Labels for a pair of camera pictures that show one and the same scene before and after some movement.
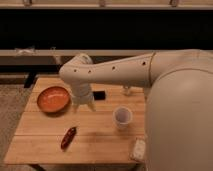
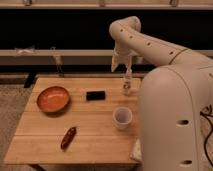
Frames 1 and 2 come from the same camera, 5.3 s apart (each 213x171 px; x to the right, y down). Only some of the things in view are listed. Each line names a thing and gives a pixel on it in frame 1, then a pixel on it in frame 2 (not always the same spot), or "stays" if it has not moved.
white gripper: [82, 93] -> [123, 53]
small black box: [99, 95] stays
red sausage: [68, 138] stays
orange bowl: [53, 99] stays
